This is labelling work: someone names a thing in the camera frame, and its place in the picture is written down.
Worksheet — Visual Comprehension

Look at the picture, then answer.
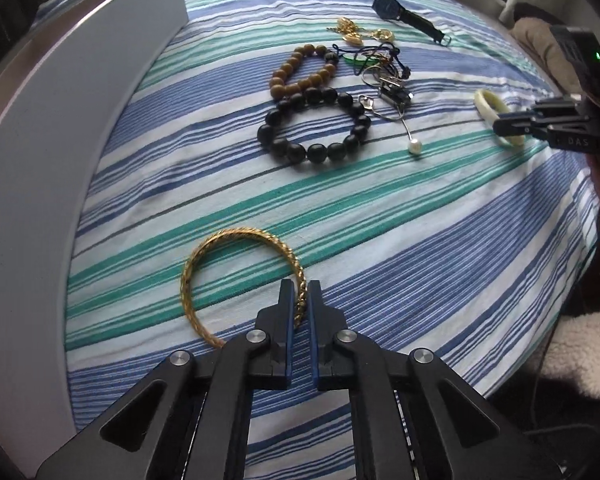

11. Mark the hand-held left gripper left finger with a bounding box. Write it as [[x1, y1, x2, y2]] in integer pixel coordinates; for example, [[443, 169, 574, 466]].
[[35, 280, 297, 480]]

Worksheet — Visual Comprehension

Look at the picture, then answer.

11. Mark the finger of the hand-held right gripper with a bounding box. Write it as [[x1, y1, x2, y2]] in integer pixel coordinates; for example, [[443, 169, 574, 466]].
[[492, 121, 556, 142], [494, 104, 551, 127]]

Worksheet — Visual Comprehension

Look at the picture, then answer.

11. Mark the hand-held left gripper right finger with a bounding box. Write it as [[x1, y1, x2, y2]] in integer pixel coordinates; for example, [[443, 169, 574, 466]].
[[308, 280, 566, 480]]

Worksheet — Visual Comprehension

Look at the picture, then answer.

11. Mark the cream jade bangle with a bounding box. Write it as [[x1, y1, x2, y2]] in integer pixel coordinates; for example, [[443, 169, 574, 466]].
[[474, 89, 531, 147]]

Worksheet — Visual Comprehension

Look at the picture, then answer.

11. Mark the pearl pin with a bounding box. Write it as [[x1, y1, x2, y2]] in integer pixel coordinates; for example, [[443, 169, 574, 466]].
[[400, 110, 425, 157]]

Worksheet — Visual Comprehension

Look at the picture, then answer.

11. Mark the twisted gold bangle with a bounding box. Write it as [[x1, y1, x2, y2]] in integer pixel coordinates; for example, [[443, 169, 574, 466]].
[[181, 227, 311, 349]]

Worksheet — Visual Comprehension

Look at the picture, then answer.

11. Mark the dark blue black strap watch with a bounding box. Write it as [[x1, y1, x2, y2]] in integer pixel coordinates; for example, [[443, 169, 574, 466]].
[[372, 0, 454, 47]]

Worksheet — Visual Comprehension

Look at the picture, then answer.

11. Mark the green pendant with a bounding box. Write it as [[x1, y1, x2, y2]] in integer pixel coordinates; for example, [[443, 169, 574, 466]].
[[329, 42, 412, 82]]

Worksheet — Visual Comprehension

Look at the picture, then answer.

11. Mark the gold chain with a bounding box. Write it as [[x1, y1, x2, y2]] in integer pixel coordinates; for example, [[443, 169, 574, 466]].
[[325, 16, 367, 49]]

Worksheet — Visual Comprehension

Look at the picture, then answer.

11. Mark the black bead bracelet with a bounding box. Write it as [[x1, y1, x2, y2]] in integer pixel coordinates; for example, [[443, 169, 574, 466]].
[[257, 87, 372, 166]]

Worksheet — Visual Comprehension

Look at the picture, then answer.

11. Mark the brown wooden bead bracelet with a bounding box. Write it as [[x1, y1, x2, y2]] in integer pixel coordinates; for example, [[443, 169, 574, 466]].
[[269, 43, 340, 101]]

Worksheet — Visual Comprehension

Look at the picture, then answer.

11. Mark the long white cardboard box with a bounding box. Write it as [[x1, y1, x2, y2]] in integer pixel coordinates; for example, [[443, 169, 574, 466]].
[[0, 0, 189, 467]]

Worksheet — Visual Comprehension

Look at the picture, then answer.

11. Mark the beige plush cloth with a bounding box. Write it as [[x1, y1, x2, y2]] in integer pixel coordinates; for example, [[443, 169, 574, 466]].
[[510, 2, 576, 92]]

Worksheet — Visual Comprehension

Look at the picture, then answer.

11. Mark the blue green striped bed sheet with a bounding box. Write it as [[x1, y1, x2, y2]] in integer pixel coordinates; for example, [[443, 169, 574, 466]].
[[35, 0, 600, 480]]

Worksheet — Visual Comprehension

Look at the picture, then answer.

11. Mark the white fleece clothing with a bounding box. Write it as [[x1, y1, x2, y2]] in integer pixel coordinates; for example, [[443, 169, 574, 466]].
[[540, 307, 600, 401]]

